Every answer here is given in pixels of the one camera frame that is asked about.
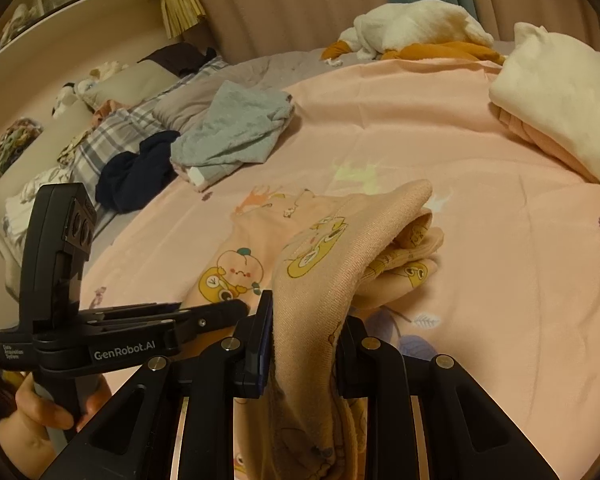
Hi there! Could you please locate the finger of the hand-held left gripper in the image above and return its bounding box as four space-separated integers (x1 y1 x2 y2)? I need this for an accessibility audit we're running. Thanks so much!
82 299 249 347

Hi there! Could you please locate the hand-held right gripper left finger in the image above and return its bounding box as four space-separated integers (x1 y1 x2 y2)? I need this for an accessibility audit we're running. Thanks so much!
40 290 276 480

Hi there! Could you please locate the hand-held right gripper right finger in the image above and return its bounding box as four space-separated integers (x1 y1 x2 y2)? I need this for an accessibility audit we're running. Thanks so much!
336 316 562 480

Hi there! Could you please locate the peach cartoon print shirt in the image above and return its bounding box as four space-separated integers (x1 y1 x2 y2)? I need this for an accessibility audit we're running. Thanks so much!
195 178 446 480

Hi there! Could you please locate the person's left hand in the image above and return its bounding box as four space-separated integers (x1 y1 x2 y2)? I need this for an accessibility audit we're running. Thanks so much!
0 374 112 480

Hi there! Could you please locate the white printed cloth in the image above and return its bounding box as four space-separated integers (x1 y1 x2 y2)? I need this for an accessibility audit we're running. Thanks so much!
2 167 76 241

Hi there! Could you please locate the floral patterned cloth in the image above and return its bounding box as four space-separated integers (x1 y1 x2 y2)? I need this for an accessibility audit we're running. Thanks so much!
0 117 45 181

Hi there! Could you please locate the dark navy garment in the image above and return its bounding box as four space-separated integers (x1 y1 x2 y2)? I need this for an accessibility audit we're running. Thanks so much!
95 130 182 213

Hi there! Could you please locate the pink animal print bedsheet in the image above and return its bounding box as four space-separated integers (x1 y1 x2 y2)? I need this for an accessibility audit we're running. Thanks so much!
75 57 600 480

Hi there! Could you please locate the grey garment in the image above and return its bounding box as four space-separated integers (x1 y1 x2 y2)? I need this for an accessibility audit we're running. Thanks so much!
170 81 296 192

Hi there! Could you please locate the beige pillow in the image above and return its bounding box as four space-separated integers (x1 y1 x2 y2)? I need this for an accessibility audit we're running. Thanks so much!
82 60 178 111

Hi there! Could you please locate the grey quilt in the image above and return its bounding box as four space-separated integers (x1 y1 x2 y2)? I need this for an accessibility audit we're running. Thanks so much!
152 52 331 133

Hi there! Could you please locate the dark brown pillow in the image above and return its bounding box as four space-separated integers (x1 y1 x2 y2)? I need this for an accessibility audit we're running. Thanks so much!
137 42 218 78

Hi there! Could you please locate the pink folded garment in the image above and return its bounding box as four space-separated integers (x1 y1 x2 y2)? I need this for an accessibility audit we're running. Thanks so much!
490 102 600 186

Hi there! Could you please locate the yellow fringed curtain tassel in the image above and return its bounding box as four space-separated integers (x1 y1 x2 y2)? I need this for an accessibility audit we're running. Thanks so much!
159 0 207 40

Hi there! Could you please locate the pink curtain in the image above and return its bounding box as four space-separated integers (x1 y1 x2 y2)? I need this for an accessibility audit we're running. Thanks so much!
175 0 600 76

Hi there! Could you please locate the white folded garment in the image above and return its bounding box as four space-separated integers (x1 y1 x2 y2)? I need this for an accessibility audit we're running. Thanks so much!
489 22 600 200

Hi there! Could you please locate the white goose plush toy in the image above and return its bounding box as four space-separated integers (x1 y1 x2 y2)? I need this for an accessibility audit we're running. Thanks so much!
321 0 506 66

